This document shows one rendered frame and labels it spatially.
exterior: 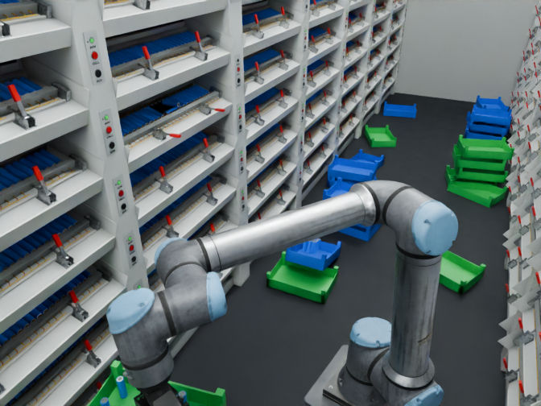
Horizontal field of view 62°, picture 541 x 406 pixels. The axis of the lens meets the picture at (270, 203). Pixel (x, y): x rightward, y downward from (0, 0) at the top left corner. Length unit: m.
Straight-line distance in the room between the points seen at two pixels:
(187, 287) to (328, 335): 1.22
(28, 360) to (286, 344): 1.04
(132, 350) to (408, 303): 0.70
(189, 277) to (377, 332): 0.83
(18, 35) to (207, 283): 0.63
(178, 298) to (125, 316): 0.10
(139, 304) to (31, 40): 0.59
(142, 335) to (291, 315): 1.30
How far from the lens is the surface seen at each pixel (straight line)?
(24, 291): 1.25
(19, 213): 1.17
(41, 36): 1.12
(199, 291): 0.88
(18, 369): 1.34
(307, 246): 2.41
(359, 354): 1.58
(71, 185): 1.25
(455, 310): 2.29
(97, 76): 1.22
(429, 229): 1.08
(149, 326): 0.87
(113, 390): 1.30
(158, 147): 1.44
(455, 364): 2.06
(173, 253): 0.99
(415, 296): 1.22
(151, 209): 1.47
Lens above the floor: 1.47
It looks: 30 degrees down
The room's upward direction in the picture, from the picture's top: straight up
